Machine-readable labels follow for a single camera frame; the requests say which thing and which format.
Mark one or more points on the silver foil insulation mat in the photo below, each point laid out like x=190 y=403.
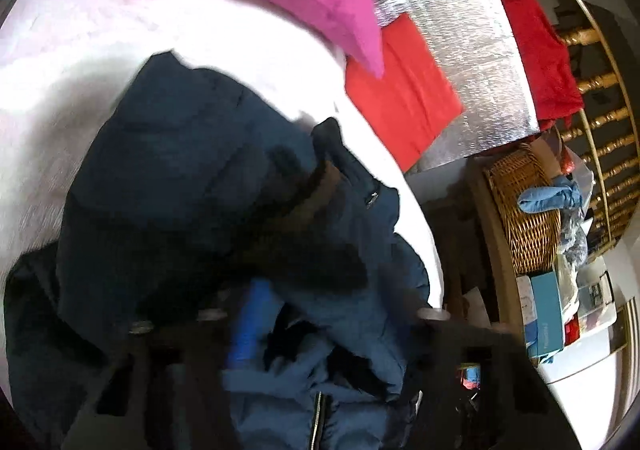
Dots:
x=473 y=43

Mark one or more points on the light blue cloth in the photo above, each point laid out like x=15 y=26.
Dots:
x=563 y=194

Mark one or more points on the red pillow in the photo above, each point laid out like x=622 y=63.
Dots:
x=413 y=102

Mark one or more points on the golden bed headboard rail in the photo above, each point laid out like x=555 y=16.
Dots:
x=606 y=132

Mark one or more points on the white pink bed sheet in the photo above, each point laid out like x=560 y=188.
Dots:
x=64 y=63

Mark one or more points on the teal cardboard box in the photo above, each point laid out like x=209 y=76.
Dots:
x=550 y=334

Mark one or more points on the dark red cloth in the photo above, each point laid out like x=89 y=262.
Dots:
x=546 y=62

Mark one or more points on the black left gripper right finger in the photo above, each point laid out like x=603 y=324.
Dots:
x=478 y=390

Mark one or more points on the navy blue puffer jacket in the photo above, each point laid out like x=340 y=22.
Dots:
x=192 y=190

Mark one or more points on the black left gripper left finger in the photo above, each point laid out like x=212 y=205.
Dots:
x=166 y=391

